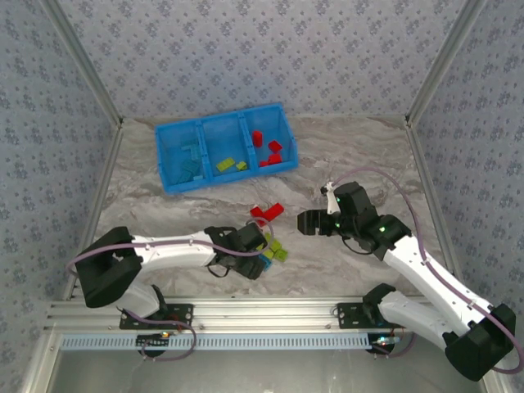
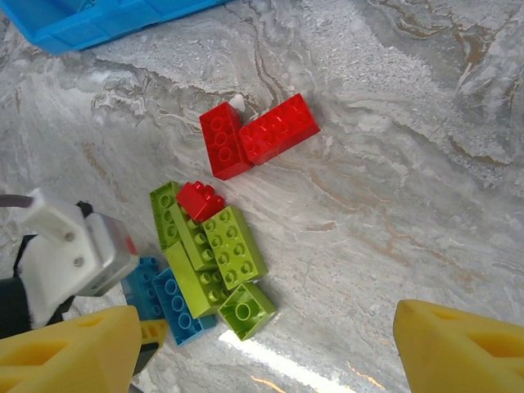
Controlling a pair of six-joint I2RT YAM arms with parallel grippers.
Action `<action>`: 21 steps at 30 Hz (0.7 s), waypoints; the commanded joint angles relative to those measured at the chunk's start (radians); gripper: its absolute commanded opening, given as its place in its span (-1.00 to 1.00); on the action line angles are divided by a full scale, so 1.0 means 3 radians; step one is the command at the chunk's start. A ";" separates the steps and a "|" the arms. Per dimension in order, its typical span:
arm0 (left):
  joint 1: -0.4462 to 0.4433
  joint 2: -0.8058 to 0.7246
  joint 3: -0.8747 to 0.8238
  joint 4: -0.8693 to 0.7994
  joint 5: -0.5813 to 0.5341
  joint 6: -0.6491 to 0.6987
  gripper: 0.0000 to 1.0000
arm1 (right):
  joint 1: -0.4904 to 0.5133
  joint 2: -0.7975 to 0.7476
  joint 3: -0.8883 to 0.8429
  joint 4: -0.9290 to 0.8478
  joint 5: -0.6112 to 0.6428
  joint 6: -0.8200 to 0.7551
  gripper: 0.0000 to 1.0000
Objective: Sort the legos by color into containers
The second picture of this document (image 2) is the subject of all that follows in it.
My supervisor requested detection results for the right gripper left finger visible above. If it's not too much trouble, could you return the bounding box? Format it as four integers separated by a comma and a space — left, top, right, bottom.
0, 305, 142, 393

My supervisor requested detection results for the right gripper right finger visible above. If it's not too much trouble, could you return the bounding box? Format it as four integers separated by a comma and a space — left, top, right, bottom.
392, 299, 524, 393

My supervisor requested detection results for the light blue lego brick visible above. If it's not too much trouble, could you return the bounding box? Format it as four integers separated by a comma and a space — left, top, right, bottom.
121, 256, 167, 320

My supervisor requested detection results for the small green lego brick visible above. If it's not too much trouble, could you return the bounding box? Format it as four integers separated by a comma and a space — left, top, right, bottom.
218, 282, 278, 341

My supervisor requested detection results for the small red lego brick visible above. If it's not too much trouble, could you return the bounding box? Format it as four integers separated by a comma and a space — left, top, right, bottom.
175, 181, 225, 222

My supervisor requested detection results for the darker blue lego brick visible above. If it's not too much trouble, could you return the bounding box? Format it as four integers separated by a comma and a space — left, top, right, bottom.
151, 268, 219, 348

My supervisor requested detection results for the blue three-compartment plastic bin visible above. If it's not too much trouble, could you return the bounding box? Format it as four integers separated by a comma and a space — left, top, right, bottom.
0, 0, 234, 56

